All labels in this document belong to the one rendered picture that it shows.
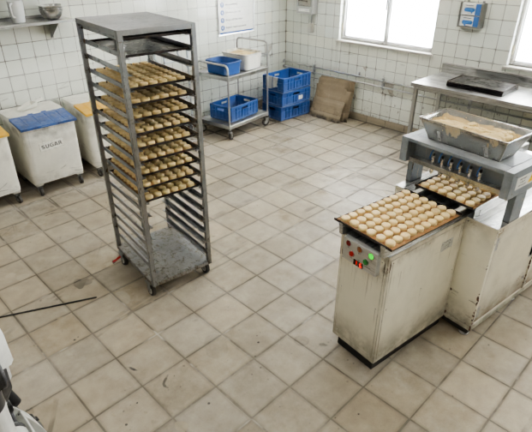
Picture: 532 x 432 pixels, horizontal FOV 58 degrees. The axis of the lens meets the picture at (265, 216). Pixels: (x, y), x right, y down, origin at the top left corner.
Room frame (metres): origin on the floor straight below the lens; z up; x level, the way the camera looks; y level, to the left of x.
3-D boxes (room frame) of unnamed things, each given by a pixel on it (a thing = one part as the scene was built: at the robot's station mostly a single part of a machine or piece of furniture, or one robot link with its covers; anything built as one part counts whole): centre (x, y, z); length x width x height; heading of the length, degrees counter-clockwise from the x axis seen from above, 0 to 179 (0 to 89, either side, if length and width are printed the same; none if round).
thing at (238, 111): (6.31, 0.42, 0.28); 0.56 x 0.38 x 0.20; 143
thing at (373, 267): (2.12, -0.51, 0.77); 0.24 x 0.04 x 0.14; 37
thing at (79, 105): (5.09, 1.81, 0.38); 0.64 x 0.54 x 0.77; 42
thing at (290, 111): (6.93, -0.31, 0.10); 0.60 x 0.40 x 0.20; 132
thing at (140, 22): (3.07, 0.79, 0.93); 0.64 x 0.51 x 1.78; 38
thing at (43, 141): (4.63, 2.27, 0.38); 0.64 x 0.54 x 0.77; 44
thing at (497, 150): (2.65, -1.20, 1.25); 0.56 x 0.29 x 0.14; 37
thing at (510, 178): (2.65, -1.20, 1.01); 0.72 x 0.33 x 0.34; 37
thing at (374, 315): (2.34, -0.80, 0.45); 0.70 x 0.34 x 0.90; 127
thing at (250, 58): (6.45, 0.31, 0.89); 0.44 x 0.36 x 0.20; 53
